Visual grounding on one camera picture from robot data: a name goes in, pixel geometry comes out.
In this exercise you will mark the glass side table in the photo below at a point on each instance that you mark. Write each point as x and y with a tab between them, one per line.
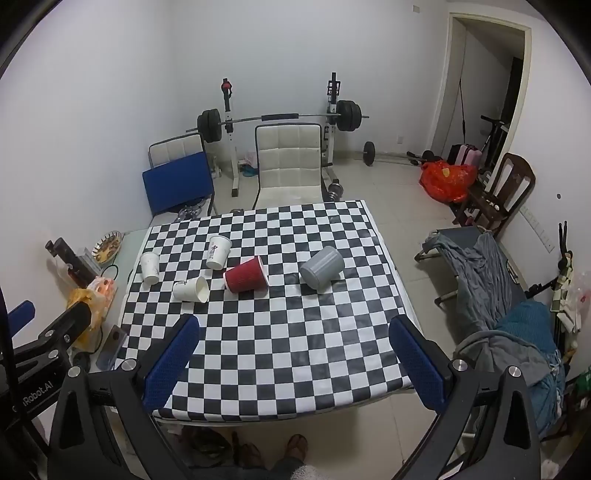
131	249

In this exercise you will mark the folding bed with clothes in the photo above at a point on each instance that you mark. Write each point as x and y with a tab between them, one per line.
485	286

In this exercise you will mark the black kick scooter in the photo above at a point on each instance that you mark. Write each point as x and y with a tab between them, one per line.
491	138

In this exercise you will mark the orange plastic bag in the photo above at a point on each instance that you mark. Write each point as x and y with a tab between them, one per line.
85	300

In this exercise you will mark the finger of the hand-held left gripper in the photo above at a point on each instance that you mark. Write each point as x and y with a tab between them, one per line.
21	314
60	328

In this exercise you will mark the pink bag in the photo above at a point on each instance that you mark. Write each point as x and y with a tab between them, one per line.
251	159

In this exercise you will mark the pink suitcase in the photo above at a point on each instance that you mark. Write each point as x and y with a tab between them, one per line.
464	154

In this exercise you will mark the folding cot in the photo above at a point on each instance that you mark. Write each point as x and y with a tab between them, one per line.
455	240

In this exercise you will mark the person's foot in sandal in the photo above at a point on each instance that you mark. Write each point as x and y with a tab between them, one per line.
296	446

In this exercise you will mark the grey plastic cup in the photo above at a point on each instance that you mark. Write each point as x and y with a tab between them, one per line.
322	267

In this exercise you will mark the white door frame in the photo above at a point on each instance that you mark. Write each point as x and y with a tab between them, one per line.
445	83

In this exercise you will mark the black white checkered tablecloth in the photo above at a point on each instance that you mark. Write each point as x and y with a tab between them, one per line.
286	332

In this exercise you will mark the chrome metal parts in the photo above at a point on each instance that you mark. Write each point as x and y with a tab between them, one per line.
191	211

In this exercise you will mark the black phone stand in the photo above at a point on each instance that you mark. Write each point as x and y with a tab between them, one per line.
69	258

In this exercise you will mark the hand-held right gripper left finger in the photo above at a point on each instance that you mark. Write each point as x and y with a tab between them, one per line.
170	365

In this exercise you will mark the red ribbed paper cup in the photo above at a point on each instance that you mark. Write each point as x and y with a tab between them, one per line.
247	276

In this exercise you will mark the white printed paper cup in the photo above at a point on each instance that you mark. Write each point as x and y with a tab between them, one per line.
218	253

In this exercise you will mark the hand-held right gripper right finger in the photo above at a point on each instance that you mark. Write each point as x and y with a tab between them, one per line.
416	365

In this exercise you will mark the white plastic bag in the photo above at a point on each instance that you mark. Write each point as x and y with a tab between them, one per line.
577	295

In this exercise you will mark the white chair with black frame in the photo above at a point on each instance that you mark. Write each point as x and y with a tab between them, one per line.
178	147

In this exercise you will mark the small black barbell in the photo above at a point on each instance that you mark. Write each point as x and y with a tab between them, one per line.
368	153

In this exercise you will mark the black tripod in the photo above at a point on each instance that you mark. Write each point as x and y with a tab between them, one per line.
564	258

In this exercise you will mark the barbell with black plates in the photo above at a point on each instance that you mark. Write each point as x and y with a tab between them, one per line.
348	115

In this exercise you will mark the dark wooden chair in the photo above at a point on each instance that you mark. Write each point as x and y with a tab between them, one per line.
512	182

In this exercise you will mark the dark shoes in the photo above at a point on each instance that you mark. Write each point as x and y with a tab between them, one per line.
207	445

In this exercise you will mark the smartphone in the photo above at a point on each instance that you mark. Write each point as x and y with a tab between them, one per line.
112	347

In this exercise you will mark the teal cloth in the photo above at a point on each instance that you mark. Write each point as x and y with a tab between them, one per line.
531	323

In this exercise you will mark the red plastic bag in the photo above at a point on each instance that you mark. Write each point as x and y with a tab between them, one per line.
445	181

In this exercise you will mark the white wall socket strip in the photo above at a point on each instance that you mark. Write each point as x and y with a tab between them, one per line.
538	228

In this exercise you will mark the white barbell rack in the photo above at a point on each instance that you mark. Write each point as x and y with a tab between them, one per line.
229	152

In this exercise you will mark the chrome dumbbell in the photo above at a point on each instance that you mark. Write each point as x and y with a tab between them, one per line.
334	191

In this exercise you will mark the white quilted chair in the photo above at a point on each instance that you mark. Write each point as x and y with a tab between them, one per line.
287	159

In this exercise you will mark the plate of snacks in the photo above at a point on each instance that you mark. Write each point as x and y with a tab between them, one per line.
108	247

